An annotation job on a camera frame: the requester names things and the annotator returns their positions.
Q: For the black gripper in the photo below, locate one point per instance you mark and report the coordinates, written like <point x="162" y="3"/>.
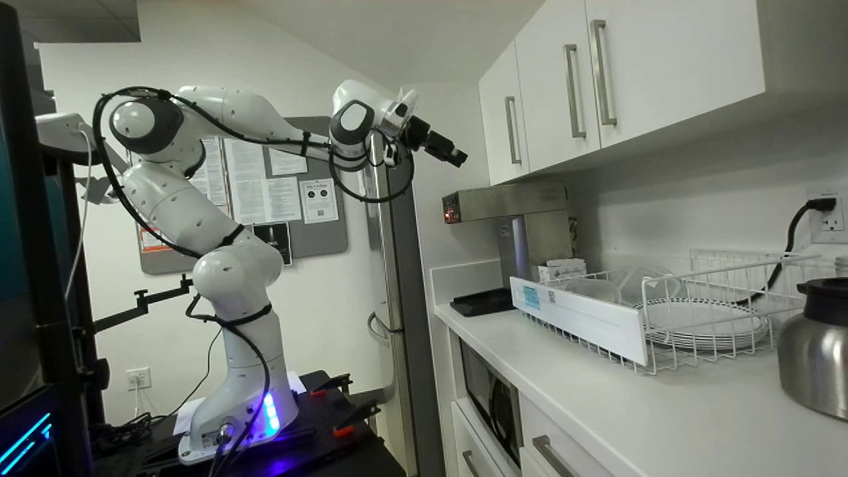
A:
<point x="423" y="132"/>

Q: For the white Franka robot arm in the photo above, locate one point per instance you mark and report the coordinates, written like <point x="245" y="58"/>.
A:
<point x="240" y="293"/>

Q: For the narrow white cupboard door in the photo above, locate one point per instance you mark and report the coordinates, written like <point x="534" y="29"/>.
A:
<point x="494" y="132"/>

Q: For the white upper cupboard body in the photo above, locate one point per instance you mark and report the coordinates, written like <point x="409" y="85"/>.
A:
<point x="804" y="42"/>

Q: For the small white printed sheet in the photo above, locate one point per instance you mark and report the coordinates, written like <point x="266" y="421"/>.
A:
<point x="319" y="201"/>

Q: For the black flat cooktop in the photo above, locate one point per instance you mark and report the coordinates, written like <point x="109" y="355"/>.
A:
<point x="480" y="302"/>

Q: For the small white box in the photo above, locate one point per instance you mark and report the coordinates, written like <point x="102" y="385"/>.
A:
<point x="563" y="270"/>

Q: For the stainless steel refrigerator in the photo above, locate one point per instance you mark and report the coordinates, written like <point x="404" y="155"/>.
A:
<point x="415" y="309"/>

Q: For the grey notice board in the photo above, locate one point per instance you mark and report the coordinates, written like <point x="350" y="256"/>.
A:
<point x="319" y="242"/>

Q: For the large white printed sheet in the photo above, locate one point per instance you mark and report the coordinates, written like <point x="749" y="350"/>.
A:
<point x="260" y="185"/>

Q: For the clear glass bowl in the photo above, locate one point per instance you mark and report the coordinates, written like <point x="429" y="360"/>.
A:
<point x="645" y="282"/>

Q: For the black built-in microwave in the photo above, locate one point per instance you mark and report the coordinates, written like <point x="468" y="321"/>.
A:
<point x="490" y="400"/>

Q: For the white drawer front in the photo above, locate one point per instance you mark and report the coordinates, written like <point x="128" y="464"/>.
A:
<point x="583" y="441"/>
<point x="494" y="452"/>

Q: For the white plate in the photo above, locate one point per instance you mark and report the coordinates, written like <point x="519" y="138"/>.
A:
<point x="705" y="324"/>

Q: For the orange label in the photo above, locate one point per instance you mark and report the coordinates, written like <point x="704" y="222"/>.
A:
<point x="154" y="242"/>

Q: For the black robot cart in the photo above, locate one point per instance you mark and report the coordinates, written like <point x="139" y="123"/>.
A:
<point x="354" y="454"/>

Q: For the grey mounted device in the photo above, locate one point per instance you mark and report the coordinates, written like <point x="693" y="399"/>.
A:
<point x="66" y="136"/>

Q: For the black stand pole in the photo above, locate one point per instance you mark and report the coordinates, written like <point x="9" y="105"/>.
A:
<point x="70" y="309"/>

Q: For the steel carafe with black lid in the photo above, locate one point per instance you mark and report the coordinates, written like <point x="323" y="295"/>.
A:
<point x="816" y="354"/>

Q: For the black monitor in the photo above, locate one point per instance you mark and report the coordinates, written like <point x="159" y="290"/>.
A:
<point x="17" y="220"/>

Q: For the black computer with teal lights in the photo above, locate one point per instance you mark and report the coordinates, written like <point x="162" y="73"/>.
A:
<point x="28" y="438"/>

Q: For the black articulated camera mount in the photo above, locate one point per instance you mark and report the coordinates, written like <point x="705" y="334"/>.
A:
<point x="142" y="309"/>

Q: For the white wall outlet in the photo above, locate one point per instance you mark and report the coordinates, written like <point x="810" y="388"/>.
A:
<point x="139" y="376"/>
<point x="836" y="226"/>

